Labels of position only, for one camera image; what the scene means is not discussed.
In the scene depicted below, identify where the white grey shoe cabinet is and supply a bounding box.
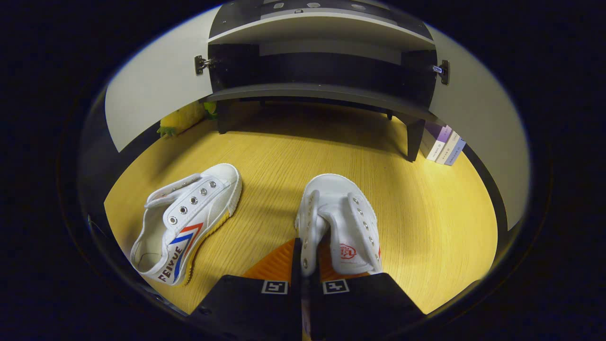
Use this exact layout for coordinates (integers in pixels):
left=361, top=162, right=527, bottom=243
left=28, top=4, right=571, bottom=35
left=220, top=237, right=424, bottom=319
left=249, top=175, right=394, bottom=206
left=204, top=0, right=438, bottom=162

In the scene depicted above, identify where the white canvas shoe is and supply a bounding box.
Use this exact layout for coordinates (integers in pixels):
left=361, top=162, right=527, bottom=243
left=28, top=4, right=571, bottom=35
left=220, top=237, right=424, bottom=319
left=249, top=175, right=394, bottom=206
left=294, top=173, right=383, bottom=278
left=130, top=163, right=243, bottom=287

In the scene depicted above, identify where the cream white book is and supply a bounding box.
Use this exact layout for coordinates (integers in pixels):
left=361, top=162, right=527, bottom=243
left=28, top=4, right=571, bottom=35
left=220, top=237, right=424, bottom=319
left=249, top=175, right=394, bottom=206
left=436, top=130, right=461, bottom=165

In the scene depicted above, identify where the black backdrop cloth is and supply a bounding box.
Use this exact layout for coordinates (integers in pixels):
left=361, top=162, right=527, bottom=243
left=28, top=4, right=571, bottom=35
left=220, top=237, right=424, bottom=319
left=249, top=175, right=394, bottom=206
left=80, top=95, right=511, bottom=237

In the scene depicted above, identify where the lilac blue book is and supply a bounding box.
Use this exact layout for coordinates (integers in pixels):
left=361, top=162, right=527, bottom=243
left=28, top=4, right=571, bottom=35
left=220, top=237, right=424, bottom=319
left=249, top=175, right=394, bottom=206
left=445, top=138, right=467, bottom=167

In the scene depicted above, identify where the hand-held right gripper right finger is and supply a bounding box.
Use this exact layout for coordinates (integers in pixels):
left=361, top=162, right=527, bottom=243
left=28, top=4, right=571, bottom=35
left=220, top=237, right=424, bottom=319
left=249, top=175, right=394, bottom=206
left=304, top=241, right=427, bottom=341

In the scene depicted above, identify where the yellow plush toy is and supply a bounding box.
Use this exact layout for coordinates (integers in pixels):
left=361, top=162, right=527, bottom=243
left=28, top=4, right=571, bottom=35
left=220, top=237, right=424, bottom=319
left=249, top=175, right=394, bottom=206
left=158, top=100, right=219, bottom=139

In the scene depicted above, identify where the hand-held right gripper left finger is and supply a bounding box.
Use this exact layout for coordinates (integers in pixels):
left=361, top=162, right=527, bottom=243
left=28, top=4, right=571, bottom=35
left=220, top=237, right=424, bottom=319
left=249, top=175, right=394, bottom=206
left=187, top=238, right=303, bottom=341

